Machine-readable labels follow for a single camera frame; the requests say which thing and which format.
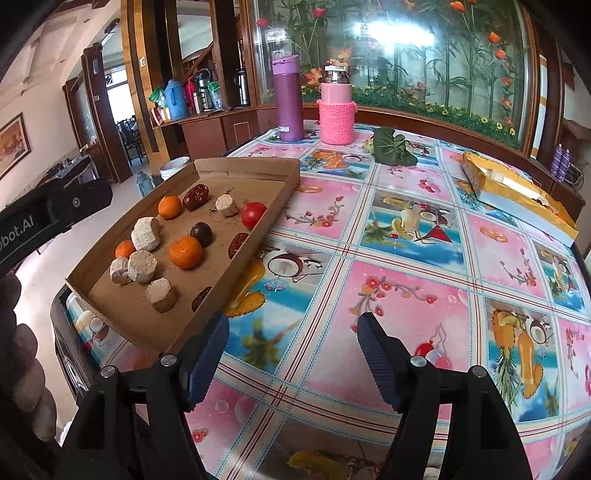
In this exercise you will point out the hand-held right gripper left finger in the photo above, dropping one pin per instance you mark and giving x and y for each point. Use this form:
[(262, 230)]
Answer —
[(207, 364)]

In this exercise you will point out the red thermos jug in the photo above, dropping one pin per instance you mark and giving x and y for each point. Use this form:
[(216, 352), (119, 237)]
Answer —
[(190, 94)]

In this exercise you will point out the red tomato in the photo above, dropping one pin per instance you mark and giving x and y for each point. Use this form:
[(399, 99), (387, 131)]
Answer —
[(254, 214)]

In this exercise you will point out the dark wooden chairs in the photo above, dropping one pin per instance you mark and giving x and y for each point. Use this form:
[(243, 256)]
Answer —
[(131, 138)]

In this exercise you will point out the red date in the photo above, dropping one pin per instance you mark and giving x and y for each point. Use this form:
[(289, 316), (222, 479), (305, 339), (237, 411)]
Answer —
[(238, 244), (202, 299), (196, 197)]

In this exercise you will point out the pink knit-sleeved bottle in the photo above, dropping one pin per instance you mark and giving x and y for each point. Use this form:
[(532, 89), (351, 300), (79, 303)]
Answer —
[(337, 110)]

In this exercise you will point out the small beige cake piece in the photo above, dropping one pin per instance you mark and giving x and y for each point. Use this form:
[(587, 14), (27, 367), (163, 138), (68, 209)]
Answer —
[(161, 295), (119, 271)]

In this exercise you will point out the blue thermos jug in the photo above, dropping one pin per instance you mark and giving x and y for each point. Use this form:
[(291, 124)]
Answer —
[(174, 99)]

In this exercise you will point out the person's left hand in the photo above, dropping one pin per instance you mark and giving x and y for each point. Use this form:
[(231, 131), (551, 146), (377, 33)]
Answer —
[(27, 369)]

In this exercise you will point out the fruit-print plastic tablecloth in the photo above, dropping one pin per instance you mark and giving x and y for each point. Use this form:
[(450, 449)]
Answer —
[(415, 300)]

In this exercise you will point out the steel thermos pot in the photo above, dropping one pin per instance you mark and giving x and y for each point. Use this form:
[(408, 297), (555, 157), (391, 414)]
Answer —
[(243, 87)]

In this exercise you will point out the large beige round cake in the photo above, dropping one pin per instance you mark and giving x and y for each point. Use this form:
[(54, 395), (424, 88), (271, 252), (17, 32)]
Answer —
[(142, 266)]

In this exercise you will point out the green leafy vegetable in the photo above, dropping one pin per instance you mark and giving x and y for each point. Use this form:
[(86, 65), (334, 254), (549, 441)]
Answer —
[(390, 147)]

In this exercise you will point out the framed wall painting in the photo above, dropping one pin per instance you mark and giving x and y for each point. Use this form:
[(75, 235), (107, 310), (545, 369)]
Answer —
[(14, 143)]

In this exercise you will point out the green snack packets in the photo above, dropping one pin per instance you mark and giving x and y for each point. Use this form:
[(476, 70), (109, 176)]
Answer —
[(157, 101)]

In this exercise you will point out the dark purple plum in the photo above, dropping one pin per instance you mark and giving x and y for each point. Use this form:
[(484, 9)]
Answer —
[(202, 234)]

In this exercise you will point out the purple thermos flask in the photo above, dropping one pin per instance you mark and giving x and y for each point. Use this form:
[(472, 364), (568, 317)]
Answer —
[(287, 97)]

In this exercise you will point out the blue plastic bottle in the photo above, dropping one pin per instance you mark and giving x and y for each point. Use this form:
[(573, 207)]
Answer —
[(144, 183)]

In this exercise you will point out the stack of white bowls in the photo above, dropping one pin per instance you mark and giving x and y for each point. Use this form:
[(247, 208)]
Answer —
[(175, 168)]

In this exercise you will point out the medium orange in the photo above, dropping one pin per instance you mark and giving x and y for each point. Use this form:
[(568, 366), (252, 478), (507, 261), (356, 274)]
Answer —
[(170, 206)]

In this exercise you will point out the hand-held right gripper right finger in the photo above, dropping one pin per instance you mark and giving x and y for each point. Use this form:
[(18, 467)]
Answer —
[(376, 364)]

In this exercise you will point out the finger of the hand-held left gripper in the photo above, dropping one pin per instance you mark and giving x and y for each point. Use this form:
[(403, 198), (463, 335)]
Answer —
[(81, 201)]

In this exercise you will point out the large tangerine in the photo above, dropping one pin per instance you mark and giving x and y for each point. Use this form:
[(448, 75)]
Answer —
[(186, 252)]

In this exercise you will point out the bamboo and flower glass panel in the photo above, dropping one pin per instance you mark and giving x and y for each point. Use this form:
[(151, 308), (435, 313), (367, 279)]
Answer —
[(415, 55)]

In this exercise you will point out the yellow flat box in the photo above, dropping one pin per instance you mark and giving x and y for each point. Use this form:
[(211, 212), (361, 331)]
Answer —
[(508, 189)]

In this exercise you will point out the wooden sideboard cabinet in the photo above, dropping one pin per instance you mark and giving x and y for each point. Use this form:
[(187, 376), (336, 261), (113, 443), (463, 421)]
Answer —
[(203, 134)]

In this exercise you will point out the pale beige cake piece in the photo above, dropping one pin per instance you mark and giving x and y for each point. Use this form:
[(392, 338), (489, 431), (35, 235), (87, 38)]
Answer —
[(226, 205)]

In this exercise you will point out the small orange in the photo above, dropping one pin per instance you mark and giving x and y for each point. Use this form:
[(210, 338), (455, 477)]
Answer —
[(124, 249)]

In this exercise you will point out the steel pump pot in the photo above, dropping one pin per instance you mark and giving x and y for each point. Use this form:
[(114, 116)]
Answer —
[(204, 90)]

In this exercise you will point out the shallow cardboard box tray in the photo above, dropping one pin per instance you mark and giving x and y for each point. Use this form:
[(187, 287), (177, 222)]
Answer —
[(210, 270)]

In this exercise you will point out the dark side table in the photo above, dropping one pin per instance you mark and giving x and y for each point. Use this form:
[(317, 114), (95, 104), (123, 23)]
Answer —
[(69, 168)]

